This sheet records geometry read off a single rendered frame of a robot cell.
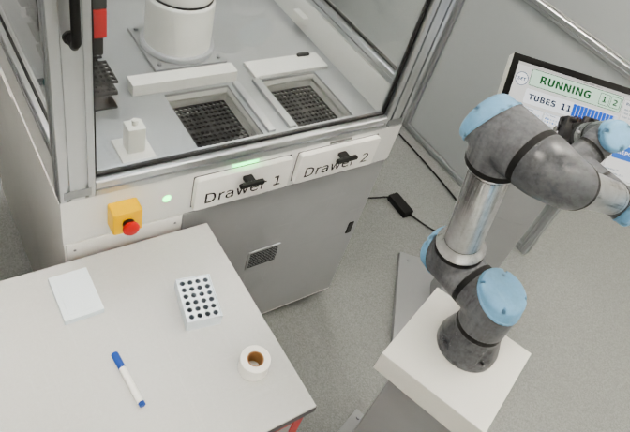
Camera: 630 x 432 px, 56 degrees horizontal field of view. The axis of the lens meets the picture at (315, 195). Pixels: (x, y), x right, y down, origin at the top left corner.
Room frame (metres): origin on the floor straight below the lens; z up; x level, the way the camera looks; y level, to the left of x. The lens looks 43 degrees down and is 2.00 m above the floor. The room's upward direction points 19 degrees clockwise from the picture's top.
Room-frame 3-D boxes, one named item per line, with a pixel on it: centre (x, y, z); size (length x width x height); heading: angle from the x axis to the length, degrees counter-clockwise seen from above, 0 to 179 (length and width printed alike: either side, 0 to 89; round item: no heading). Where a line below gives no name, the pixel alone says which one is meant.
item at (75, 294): (0.72, 0.45, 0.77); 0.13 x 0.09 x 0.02; 46
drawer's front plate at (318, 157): (1.37, -0.03, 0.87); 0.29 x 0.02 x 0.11; 136
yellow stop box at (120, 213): (0.90, 0.41, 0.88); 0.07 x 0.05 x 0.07; 136
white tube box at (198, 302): (0.81, 0.18, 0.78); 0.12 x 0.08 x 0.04; 35
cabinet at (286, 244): (1.52, 0.51, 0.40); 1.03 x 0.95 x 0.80; 136
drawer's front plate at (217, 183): (1.15, 0.19, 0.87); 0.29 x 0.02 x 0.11; 136
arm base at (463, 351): (0.90, -0.47, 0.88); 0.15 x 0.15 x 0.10
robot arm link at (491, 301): (0.91, -0.46, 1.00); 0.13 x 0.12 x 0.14; 46
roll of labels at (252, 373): (0.70, 0.01, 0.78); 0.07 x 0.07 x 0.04
